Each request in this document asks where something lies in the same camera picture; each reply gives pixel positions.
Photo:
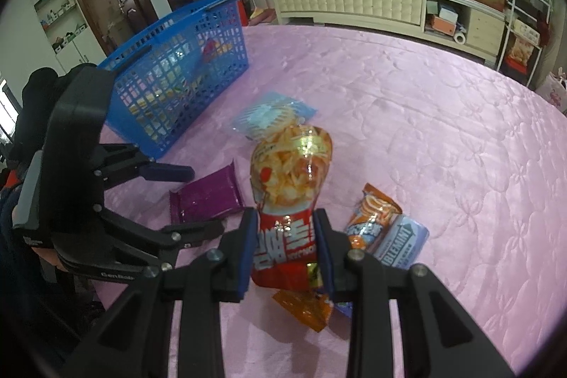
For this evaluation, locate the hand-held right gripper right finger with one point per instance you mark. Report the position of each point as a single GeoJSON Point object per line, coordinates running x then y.
{"type": "Point", "coordinates": [322, 254]}

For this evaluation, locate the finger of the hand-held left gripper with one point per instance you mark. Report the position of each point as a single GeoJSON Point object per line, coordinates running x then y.
{"type": "Point", "coordinates": [199, 229]}
{"type": "Point", "coordinates": [172, 173]}

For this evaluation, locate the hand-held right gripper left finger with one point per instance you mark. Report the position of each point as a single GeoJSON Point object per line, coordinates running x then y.
{"type": "Point", "coordinates": [249, 254]}

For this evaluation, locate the purple snack packet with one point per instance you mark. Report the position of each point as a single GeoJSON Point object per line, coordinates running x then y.
{"type": "Point", "coordinates": [206, 196]}

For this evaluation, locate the small orange snack packet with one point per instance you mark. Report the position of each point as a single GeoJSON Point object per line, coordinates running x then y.
{"type": "Point", "coordinates": [305, 309]}

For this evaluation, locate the orange and blue snack packet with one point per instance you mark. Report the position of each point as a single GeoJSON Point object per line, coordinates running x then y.
{"type": "Point", "coordinates": [372, 214]}

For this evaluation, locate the red chips bag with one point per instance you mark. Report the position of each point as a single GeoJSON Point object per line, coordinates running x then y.
{"type": "Point", "coordinates": [288, 183]}

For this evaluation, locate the pale blue gum packet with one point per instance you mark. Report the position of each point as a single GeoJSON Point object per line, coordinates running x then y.
{"type": "Point", "coordinates": [403, 243]}

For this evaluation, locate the light blue snack packet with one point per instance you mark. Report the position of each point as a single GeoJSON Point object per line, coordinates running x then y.
{"type": "Point", "coordinates": [270, 112]}

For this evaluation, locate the small red snack packet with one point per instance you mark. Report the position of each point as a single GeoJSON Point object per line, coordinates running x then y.
{"type": "Point", "coordinates": [209, 50]}

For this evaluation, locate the blue plastic basket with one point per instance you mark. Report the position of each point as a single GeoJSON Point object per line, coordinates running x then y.
{"type": "Point", "coordinates": [177, 28]}

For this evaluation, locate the black cloth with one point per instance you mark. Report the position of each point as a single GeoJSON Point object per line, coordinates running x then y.
{"type": "Point", "coordinates": [37, 90]}

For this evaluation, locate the pink quilted tablecloth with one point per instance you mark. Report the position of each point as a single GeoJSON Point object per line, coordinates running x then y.
{"type": "Point", "coordinates": [421, 161]}

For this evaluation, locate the cream tv cabinet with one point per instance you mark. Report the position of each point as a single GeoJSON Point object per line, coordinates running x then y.
{"type": "Point", "coordinates": [354, 1]}

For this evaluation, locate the white paper roll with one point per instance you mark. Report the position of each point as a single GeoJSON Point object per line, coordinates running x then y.
{"type": "Point", "coordinates": [459, 37]}

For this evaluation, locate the orange box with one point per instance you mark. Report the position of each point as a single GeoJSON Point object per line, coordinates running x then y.
{"type": "Point", "coordinates": [444, 23]}

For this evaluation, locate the pink shopping bag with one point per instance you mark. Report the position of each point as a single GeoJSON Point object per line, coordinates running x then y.
{"type": "Point", "coordinates": [556, 92]}

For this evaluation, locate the white metal rack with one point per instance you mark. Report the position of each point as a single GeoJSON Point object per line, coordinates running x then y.
{"type": "Point", "coordinates": [527, 15]}

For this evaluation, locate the white wall shelf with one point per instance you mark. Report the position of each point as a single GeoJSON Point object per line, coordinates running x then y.
{"type": "Point", "coordinates": [60, 10]}

